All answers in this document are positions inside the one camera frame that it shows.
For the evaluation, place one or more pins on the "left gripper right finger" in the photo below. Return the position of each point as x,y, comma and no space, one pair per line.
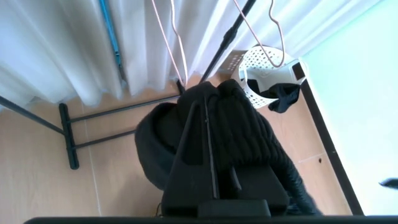
264,193

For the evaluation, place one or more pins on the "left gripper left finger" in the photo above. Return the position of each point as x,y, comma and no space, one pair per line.
189,183

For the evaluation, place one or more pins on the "black fleece garment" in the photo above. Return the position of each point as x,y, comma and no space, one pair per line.
242,130

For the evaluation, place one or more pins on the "black short-sleeved shirt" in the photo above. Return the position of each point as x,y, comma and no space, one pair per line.
284,96

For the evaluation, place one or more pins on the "black clothes rack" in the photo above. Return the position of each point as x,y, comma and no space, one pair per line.
69,137

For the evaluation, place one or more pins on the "pink clothes hanger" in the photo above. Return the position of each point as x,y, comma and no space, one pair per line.
281,37
183,53

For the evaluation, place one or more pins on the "white laundry basket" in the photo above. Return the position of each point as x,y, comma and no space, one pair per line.
258,59

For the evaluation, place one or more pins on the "beige curtain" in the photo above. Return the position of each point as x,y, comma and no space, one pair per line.
62,46

